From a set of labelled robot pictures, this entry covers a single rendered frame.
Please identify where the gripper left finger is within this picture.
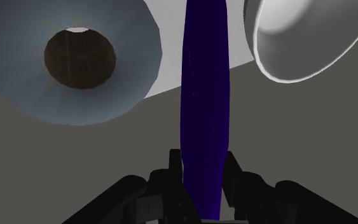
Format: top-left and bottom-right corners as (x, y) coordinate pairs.
(61, 148), (202, 224)

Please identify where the dark blue long slim object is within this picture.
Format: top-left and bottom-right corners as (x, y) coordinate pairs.
(179, 0), (231, 221)

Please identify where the white bowl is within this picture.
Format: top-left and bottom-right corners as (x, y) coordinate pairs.
(243, 0), (358, 84)

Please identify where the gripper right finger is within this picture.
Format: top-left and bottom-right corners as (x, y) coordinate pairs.
(221, 150), (358, 224)

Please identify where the grey-blue paper roll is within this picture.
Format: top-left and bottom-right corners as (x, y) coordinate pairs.
(0, 0), (163, 127)

